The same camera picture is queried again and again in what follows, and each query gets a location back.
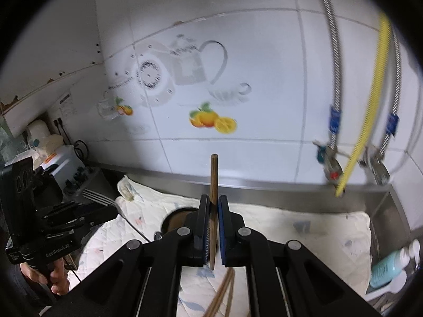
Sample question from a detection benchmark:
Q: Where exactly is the metal fork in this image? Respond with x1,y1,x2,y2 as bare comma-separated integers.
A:
82,189,117,207

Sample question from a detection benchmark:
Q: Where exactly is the brown wooden chopstick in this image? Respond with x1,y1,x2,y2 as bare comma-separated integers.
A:
209,154,219,271
203,268,234,317
224,268,235,317

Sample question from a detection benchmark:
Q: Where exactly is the person's left hand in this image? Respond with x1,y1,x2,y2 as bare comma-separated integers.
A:
19,258,70,296

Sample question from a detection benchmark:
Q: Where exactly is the black cylindrical utensil holder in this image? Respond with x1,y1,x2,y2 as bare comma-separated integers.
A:
160,207,197,235

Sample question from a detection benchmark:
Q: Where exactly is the grey metal appliance box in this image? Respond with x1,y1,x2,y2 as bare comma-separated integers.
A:
41,145,99,200

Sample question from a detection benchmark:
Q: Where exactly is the white kettle appliance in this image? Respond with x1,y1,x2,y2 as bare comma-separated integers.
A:
26,119,64,157

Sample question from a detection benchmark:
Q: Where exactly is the white quilted patterned mat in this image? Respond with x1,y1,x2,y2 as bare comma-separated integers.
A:
68,177,371,316

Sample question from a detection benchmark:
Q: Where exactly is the angle valve red knob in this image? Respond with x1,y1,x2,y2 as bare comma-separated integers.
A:
313,141,343,185

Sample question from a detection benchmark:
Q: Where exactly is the teal bottle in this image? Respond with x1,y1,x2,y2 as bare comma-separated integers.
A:
369,239,421,288

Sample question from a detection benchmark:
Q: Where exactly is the chrome angle valve right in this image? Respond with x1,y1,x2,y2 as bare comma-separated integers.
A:
358,145,390,186

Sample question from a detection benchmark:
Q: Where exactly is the braided metal hose left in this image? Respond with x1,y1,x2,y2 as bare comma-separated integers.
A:
312,0,341,149

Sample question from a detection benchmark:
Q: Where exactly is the braided metal hose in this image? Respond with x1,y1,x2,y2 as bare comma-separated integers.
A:
312,0,341,149
376,26,402,159

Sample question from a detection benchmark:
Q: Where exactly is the braided metal hose right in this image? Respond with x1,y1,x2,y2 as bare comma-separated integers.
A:
376,26,402,159

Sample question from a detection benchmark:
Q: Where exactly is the yellow corrugated hose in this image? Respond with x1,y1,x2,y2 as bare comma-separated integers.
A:
335,12,392,199

